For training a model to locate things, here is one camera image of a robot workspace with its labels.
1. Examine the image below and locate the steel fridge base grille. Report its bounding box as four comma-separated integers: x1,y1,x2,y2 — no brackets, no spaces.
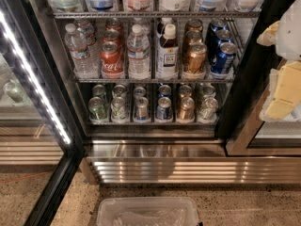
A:
80,139,301,185

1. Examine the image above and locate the rear blue can bottom shelf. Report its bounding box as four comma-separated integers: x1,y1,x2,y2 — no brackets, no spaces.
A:
158,85,172,98

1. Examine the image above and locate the red coca-cola can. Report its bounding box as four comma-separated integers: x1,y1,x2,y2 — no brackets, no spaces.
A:
105,18,123,32
100,41,123,79
103,30,122,47

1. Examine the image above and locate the middle red Coca-Cola can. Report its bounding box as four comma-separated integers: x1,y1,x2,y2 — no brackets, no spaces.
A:
103,30,122,47

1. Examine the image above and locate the front blue can bottom shelf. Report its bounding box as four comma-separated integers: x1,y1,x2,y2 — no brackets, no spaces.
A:
155,97,173,121

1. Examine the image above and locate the front silver can bottom right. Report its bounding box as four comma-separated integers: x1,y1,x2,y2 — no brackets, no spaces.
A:
198,98,218,123

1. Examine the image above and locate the top wire shelf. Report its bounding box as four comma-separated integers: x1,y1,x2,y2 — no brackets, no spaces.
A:
48,11,260,19

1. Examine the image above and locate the middle blue can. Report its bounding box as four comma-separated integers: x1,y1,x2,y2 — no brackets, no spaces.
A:
209,29,232,53

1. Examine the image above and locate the rear green can bottom shelf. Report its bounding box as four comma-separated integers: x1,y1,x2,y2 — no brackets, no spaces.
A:
92,85,107,103

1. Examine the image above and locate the white green can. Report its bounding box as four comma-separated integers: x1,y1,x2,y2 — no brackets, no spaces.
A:
112,85,127,99
111,97,128,123

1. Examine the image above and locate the rear gold can bottom shelf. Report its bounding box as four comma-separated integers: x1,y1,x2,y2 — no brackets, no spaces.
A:
178,85,192,99

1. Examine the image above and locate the middle gold can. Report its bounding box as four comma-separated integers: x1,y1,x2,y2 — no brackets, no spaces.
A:
182,30,203,50

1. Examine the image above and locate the brown tea bottle white label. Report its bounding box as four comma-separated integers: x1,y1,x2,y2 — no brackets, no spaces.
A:
157,24,179,79

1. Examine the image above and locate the front left water bottle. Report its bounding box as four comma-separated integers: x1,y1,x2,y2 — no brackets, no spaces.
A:
64,23,99,79

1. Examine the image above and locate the rear silver blue can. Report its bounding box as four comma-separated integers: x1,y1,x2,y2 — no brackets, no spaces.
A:
133,87,146,99

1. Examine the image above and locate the clear plastic bin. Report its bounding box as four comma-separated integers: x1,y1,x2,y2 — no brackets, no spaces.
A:
96,197,199,226

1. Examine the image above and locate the rear centre water bottle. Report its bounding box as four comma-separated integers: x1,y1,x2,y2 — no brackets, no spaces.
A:
132,18,151,36

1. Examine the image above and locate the rear silver can bottom right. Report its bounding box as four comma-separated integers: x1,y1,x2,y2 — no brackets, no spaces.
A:
198,85,215,101

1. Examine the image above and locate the rear red Coca-Cola can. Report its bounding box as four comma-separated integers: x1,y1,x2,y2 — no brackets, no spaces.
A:
105,18,123,32

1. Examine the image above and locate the front silver blue can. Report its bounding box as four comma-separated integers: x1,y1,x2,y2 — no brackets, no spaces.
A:
134,97,151,123

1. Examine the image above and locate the rear white green can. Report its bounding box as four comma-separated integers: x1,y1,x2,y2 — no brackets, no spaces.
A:
112,85,127,99

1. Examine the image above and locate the front gold can bottom shelf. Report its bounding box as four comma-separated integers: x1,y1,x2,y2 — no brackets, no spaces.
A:
177,97,195,121

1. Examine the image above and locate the wire shelf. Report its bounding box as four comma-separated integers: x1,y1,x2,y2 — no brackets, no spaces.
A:
48,11,260,19
73,77,234,84

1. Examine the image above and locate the water bottle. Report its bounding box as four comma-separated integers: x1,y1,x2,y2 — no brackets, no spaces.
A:
127,24,151,80
74,19,100,66
64,23,99,79
132,18,151,36

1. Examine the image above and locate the front green can bottom shelf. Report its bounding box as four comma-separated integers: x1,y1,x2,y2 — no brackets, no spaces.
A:
88,97,108,123

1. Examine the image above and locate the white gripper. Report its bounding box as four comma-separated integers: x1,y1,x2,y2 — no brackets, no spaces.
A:
257,0,301,120

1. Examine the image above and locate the front white green can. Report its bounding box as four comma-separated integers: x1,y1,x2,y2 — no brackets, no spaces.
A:
111,97,128,123

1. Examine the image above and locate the rear left water bottle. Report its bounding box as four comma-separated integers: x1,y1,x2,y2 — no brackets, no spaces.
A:
74,19,100,66

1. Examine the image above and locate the silver blue can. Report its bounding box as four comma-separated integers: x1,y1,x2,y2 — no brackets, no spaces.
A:
134,97,151,123
133,87,146,99

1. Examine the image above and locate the blue can shelf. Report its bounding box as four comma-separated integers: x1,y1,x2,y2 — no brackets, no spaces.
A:
158,85,172,98
155,97,173,121

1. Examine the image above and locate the front centre water bottle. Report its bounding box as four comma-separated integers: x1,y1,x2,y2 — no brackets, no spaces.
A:
127,24,151,80

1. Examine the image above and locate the green can shelf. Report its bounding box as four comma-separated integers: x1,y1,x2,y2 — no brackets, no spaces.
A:
88,97,108,123
92,85,107,103

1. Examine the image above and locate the gold can shelf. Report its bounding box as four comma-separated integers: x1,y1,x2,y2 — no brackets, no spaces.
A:
178,85,192,99
177,97,195,121

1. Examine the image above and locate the middle wire shelf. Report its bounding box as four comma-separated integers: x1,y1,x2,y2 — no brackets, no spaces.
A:
73,77,234,84

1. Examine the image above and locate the front red Coca-Cola can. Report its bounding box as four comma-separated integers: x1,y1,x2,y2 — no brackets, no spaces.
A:
100,41,123,79

